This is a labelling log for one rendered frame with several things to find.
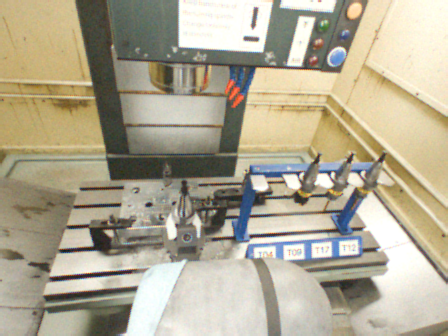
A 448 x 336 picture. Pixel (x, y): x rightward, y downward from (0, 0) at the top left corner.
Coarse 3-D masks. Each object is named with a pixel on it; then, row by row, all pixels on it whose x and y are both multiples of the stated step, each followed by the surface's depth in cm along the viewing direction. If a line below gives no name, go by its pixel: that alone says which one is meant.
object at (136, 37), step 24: (120, 0) 43; (144, 0) 44; (168, 0) 44; (336, 0) 49; (120, 24) 45; (144, 24) 46; (168, 24) 46; (288, 24) 50; (120, 48) 48; (144, 48) 48; (168, 48) 49; (192, 48) 50; (264, 48) 52; (288, 48) 52
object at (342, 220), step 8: (352, 192) 108; (352, 200) 108; (360, 200) 106; (344, 208) 113; (336, 216) 120; (344, 216) 113; (352, 216) 112; (336, 224) 117; (344, 224) 115; (344, 232) 114; (352, 232) 114
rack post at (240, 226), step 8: (248, 184) 92; (248, 192) 93; (248, 200) 95; (248, 208) 98; (240, 216) 103; (248, 216) 101; (232, 224) 111; (240, 224) 104; (240, 232) 106; (240, 240) 105; (248, 240) 105
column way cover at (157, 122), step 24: (120, 72) 111; (144, 72) 113; (216, 72) 118; (144, 96) 120; (168, 96) 122; (192, 96) 123; (216, 96) 125; (144, 120) 127; (168, 120) 129; (192, 120) 131; (216, 120) 133; (144, 144) 136; (168, 144) 138; (192, 144) 141; (216, 144) 143
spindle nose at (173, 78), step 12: (156, 72) 66; (168, 72) 65; (180, 72) 64; (192, 72) 65; (204, 72) 68; (156, 84) 68; (168, 84) 66; (180, 84) 66; (192, 84) 67; (204, 84) 70
